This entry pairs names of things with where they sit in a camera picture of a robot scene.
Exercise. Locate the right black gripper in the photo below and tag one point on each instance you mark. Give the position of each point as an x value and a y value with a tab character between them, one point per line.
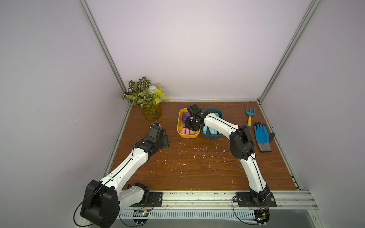
191	124

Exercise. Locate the blue grey garden glove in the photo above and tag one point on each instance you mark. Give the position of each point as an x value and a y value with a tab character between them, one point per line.
263	137

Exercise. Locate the left circuit board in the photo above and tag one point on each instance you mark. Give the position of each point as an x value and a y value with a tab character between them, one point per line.
140	217

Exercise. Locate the blue yellow garden rake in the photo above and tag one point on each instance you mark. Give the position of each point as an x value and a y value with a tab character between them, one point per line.
250	112

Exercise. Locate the aluminium front rail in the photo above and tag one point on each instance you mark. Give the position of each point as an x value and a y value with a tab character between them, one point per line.
216	200

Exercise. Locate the yellow plastic storage box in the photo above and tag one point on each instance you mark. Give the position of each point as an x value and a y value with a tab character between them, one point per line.
180	126

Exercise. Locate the right circuit board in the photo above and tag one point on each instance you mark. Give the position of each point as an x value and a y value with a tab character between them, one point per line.
262	216

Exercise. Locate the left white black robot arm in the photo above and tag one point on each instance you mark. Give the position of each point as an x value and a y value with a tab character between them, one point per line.
104	199

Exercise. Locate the potted green plant vase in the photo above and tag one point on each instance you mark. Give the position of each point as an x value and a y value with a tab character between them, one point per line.
147	96

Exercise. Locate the circuit board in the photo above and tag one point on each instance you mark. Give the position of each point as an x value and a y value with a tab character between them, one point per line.
140	217
262	216

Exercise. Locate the dark teal storage box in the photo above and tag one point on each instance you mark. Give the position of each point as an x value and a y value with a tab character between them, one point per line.
208	135

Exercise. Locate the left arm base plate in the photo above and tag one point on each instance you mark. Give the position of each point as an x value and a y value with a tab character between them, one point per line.
154	199

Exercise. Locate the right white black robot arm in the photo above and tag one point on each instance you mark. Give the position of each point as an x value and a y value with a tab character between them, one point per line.
241	147

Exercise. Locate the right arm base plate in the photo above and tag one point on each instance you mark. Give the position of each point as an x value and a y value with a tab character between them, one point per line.
247	200

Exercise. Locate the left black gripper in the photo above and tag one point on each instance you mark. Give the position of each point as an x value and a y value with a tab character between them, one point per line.
155	132

